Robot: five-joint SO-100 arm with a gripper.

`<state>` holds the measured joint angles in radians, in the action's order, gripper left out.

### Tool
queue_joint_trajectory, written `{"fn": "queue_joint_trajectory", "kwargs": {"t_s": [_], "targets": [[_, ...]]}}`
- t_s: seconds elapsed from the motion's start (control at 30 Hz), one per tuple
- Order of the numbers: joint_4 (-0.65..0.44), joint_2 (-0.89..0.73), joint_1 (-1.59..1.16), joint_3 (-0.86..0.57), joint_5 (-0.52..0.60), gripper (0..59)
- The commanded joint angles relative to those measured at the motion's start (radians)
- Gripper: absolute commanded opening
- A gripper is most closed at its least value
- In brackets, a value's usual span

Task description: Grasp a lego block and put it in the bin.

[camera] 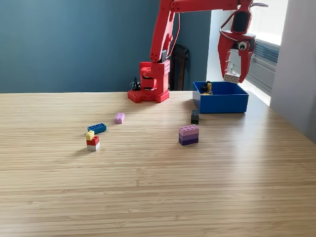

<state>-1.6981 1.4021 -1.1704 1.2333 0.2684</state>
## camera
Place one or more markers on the tall red white brick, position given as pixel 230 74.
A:
pixel 231 78

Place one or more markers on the black metal clamp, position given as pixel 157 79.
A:
pixel 168 86

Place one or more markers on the dark folded chair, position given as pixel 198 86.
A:
pixel 181 69

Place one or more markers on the pink purple brick stack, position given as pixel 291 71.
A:
pixel 188 135

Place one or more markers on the white window frame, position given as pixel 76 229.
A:
pixel 269 22

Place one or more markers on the grey vent grille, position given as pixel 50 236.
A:
pixel 267 53

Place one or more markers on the blue brick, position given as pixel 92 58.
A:
pixel 97 128

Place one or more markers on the blue plastic bin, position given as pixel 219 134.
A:
pixel 229 102

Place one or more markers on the yellow red white brick stack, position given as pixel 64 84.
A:
pixel 93 143

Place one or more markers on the black brick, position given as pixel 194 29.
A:
pixel 195 117

